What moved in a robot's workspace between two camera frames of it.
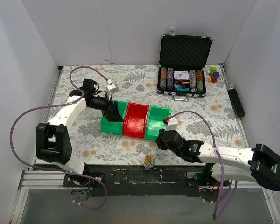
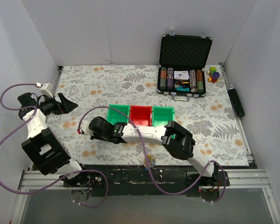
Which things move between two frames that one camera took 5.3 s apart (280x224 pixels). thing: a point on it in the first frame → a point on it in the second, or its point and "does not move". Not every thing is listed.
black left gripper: [108, 110] → [60, 105]
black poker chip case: [183, 59] does not move
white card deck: [181, 75] does not move
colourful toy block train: [213, 74] does not move
